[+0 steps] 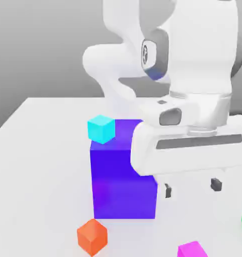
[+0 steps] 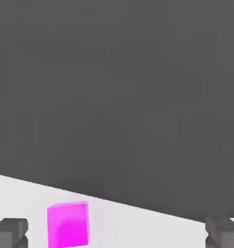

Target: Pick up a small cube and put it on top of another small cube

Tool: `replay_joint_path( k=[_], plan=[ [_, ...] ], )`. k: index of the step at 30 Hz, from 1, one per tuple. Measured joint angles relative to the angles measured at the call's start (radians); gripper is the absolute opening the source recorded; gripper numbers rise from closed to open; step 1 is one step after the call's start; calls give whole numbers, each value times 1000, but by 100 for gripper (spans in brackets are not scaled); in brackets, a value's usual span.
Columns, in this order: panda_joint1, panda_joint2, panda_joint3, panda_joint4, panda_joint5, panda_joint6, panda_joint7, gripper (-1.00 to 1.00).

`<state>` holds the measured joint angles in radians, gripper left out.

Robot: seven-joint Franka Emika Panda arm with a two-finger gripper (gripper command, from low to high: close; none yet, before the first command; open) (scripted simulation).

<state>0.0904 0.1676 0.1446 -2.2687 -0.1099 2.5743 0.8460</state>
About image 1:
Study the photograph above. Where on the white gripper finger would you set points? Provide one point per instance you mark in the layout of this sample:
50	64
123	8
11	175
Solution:
216	184
168	190

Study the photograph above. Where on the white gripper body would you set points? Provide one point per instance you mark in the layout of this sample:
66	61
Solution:
172	160

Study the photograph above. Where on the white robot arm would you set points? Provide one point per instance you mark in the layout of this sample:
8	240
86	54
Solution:
201	50

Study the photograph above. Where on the small magenta cube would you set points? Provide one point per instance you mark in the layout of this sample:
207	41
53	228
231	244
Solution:
191	250

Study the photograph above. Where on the small cyan cube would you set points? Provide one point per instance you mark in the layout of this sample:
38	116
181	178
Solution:
101	129

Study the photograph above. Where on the small orange cube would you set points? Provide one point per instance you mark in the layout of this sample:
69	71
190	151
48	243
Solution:
92	237

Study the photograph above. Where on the large blue box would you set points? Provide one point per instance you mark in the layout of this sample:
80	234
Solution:
120	190

